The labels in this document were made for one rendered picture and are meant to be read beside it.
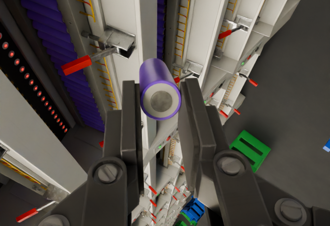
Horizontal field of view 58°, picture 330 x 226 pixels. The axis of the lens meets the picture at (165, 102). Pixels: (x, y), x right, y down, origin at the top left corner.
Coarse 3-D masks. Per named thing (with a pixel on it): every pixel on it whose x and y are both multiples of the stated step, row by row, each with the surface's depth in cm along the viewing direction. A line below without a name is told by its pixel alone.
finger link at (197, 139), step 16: (192, 80) 12; (192, 96) 12; (192, 112) 11; (208, 112) 12; (192, 128) 11; (208, 128) 10; (192, 144) 10; (208, 144) 10; (224, 144) 11; (192, 160) 10; (208, 160) 10; (192, 176) 11; (208, 176) 10; (256, 176) 10; (192, 192) 12; (208, 192) 10; (272, 192) 9; (272, 208) 9; (288, 208) 9; (304, 208) 9; (288, 224) 9; (304, 224) 9
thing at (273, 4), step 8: (264, 0) 88; (272, 0) 88; (280, 0) 87; (264, 8) 92; (272, 8) 90; (280, 8) 89; (264, 16) 94; (272, 16) 93; (256, 24) 94; (264, 24) 96; (272, 24) 95; (264, 32) 94
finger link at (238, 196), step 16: (224, 160) 10; (240, 160) 10; (224, 176) 9; (240, 176) 9; (224, 192) 9; (240, 192) 9; (256, 192) 9; (208, 208) 11; (224, 208) 8; (240, 208) 8; (256, 208) 8; (208, 224) 11; (224, 224) 8; (240, 224) 8; (256, 224) 8; (272, 224) 8
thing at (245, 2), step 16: (240, 0) 70; (256, 0) 69; (224, 16) 76; (240, 16) 74; (256, 16) 72; (224, 32) 73; (240, 32) 79; (224, 48) 86; (240, 48) 84; (224, 64) 88
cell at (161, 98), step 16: (144, 64) 17; (160, 64) 16; (144, 80) 14; (160, 80) 12; (144, 96) 13; (160, 96) 12; (176, 96) 13; (144, 112) 13; (160, 112) 13; (176, 112) 13
